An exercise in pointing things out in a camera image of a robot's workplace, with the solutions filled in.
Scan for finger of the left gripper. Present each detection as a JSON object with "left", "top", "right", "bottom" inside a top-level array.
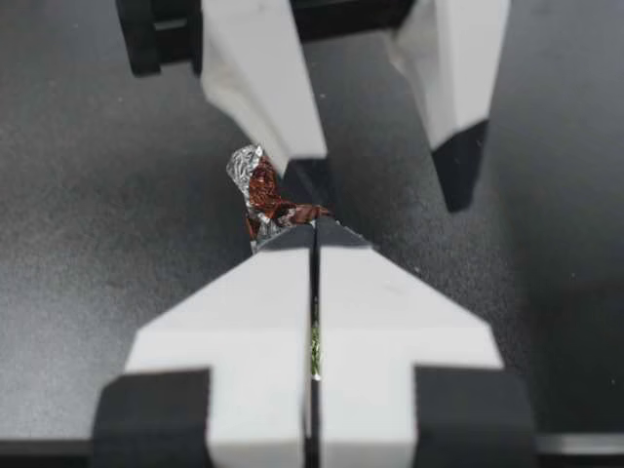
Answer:
[{"left": 388, "top": 0, "right": 511, "bottom": 214}]

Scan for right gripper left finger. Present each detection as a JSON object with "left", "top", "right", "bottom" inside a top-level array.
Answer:
[{"left": 92, "top": 221, "right": 316, "bottom": 468}]

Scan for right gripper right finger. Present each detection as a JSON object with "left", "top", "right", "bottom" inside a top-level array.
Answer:
[{"left": 314, "top": 217, "right": 538, "bottom": 468}]

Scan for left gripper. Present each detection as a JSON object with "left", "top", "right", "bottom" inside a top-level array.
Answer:
[{"left": 115, "top": 0, "right": 421, "bottom": 218}]

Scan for foil-wrapped candy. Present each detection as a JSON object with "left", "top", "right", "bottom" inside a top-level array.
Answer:
[{"left": 224, "top": 142, "right": 337, "bottom": 255}]

